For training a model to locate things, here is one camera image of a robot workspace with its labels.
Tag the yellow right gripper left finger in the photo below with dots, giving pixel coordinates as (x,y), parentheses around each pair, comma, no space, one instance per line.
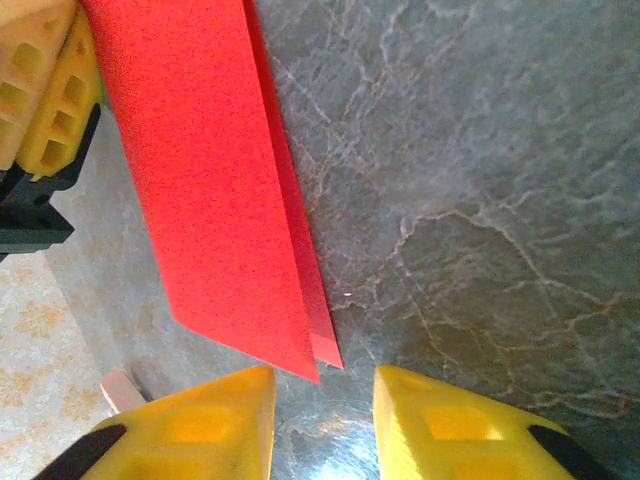
(200,435)

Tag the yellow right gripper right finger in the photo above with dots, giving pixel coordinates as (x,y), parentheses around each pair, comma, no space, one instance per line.
(450,440)

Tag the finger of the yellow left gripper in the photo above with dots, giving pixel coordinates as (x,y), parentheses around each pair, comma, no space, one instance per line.
(65,115)
(25,60)

